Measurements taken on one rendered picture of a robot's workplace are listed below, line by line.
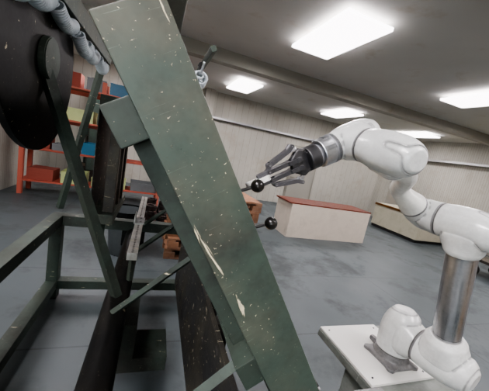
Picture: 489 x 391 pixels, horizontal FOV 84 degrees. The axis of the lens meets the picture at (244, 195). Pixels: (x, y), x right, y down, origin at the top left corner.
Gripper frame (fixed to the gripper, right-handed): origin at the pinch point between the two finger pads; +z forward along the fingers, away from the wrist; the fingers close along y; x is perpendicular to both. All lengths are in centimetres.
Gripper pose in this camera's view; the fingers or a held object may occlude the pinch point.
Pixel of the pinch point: (258, 181)
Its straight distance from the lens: 78.4
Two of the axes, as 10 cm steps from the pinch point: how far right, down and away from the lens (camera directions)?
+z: -8.9, 4.1, -1.9
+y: -3.4, -8.9, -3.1
